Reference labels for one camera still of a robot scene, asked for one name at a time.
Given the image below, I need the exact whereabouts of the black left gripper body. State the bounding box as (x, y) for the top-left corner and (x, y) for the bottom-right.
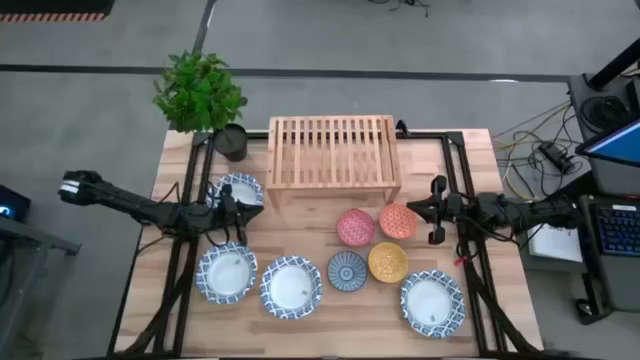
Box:
(212, 183), (249, 247)

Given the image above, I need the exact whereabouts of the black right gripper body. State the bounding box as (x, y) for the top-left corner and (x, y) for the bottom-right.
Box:
(428, 174), (469, 246)

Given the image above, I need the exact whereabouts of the blue rimmed white paper bowl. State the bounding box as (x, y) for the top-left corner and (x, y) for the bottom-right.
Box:
(399, 269), (467, 340)
(194, 241), (260, 305)
(207, 172), (265, 211)
(259, 255), (324, 321)

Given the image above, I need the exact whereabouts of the orange and blue ceramic bowl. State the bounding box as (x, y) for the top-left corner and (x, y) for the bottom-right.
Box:
(378, 201), (418, 241)

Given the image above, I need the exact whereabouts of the yellow and blue ceramic bowl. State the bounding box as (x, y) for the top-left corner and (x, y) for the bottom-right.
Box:
(367, 241), (409, 284)

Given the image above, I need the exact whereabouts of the pink patterned ceramic bowl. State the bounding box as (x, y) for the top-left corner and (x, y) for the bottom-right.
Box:
(336, 208), (377, 248)

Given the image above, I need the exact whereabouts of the grey patterned ceramic bowl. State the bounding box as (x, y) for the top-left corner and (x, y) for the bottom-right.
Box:
(327, 250), (369, 294)

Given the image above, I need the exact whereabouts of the slatted wooden shelf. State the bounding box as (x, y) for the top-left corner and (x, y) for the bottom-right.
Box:
(264, 114), (403, 209)

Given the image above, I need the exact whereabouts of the white paper sheet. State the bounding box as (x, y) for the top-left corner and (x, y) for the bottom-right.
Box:
(526, 221), (585, 265)

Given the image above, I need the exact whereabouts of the black power adapter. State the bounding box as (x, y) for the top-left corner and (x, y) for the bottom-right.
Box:
(538, 141), (576, 175)

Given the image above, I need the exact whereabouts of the green plant in black pot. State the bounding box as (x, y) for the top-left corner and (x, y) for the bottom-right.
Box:
(152, 48), (250, 163)

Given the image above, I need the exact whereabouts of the black backlit keyboard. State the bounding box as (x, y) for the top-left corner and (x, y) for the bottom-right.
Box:
(593, 202), (640, 259)

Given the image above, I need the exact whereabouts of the dark grey side table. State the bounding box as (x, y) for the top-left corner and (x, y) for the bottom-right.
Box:
(567, 73), (640, 146)

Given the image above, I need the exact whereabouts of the monitor with blue screen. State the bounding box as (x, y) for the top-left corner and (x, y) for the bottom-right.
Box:
(574, 118), (640, 169)

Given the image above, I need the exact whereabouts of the dark grey equipment cart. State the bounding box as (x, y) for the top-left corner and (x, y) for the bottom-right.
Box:
(514, 164), (640, 326)

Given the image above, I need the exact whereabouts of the grey metal stand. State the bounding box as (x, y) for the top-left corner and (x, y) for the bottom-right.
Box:
(0, 214), (82, 360)

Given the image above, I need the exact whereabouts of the black box with blue light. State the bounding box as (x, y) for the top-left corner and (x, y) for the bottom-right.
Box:
(0, 184), (32, 222)

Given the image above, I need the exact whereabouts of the black stand pole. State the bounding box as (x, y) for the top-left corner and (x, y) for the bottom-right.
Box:
(587, 37), (640, 91)

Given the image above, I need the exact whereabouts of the black mat hazard striped edge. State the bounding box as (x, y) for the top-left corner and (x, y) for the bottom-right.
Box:
(0, 0), (116, 24)

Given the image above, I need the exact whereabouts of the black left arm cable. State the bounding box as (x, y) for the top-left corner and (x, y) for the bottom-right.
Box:
(133, 180), (236, 251)

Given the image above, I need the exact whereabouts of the black floor cable tangle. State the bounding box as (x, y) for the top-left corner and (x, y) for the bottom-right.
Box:
(494, 102), (591, 201)

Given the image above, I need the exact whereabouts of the yellow floor cable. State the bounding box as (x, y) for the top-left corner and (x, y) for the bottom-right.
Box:
(492, 102), (574, 201)

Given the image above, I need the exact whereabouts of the coiled black cable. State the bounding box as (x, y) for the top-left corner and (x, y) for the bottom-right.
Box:
(579, 94), (632, 132)

